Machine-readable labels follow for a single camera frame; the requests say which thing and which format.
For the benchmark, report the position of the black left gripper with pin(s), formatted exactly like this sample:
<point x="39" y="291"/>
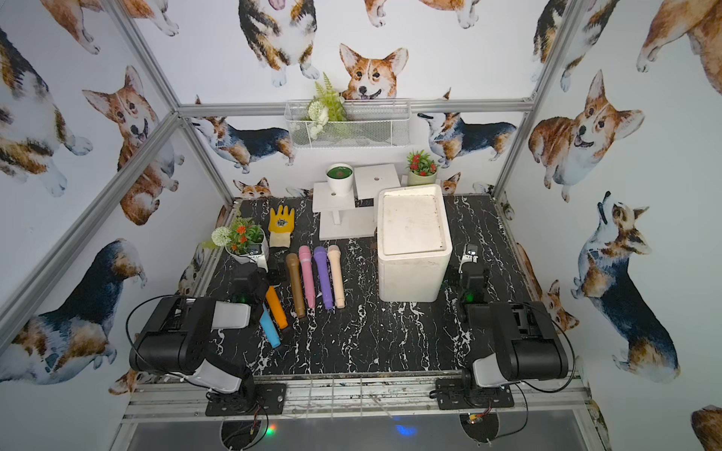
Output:
<point x="248" y="276"/>

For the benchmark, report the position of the orange microphone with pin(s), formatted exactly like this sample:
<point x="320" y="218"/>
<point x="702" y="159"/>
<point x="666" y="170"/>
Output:
<point x="276" y="308"/>

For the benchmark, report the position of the gold brown microphone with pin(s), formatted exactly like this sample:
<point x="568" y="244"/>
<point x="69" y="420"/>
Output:
<point x="293" y="270"/>

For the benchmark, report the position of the blue microphone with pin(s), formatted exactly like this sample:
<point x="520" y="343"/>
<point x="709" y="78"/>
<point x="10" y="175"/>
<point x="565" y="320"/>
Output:
<point x="269" y="328"/>

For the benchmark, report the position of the pink microphone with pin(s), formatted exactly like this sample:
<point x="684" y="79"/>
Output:
<point x="305" y="258"/>

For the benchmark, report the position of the white drawer cabinet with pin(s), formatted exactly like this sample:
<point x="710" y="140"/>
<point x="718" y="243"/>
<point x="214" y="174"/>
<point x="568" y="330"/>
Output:
<point x="413" y="243"/>

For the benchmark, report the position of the purple microphone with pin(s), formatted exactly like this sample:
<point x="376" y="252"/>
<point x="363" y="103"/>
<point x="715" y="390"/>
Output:
<point x="321" y="260"/>

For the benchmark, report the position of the beige cream microphone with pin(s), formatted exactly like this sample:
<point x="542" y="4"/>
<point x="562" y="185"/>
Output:
<point x="334" y="256"/>

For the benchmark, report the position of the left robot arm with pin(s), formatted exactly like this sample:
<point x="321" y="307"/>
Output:
<point x="176" y="339"/>

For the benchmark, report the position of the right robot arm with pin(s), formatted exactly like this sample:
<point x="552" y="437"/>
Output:
<point x="525" y="343"/>

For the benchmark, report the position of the orange flower white pot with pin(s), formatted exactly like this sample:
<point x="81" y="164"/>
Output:
<point x="236" y="237"/>

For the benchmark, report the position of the yellow work glove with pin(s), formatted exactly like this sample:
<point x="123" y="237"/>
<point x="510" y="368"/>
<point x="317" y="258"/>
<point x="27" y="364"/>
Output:
<point x="281" y="227"/>

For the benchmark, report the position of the white stepped display stand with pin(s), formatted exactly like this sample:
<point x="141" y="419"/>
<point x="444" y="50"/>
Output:
<point x="346" y="207"/>

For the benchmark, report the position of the red flower pot plant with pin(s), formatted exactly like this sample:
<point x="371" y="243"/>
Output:
<point x="422" y="169"/>

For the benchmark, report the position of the white cup green top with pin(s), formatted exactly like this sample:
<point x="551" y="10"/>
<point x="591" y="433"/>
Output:
<point x="340" y="179"/>

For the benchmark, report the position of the green fern white flowers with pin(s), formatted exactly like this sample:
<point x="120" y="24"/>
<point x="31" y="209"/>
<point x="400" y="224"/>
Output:
<point x="327" y="106"/>

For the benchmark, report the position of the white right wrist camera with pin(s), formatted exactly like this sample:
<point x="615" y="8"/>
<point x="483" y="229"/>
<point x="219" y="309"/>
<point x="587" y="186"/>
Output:
<point x="470" y="254"/>

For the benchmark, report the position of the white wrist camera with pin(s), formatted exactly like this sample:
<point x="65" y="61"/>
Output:
<point x="470" y="254"/>
<point x="258" y="254"/>

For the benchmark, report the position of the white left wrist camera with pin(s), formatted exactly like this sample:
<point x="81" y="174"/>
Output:
<point x="258" y="254"/>

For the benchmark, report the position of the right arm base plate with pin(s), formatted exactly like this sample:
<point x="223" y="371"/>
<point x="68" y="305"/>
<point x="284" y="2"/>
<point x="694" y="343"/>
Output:
<point x="459" y="394"/>

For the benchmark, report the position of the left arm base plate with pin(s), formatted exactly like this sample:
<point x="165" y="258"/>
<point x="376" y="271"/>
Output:
<point x="266" y="397"/>

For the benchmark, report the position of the white wire wall basket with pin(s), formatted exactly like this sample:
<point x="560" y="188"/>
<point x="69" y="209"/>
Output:
<point x="370" y="124"/>

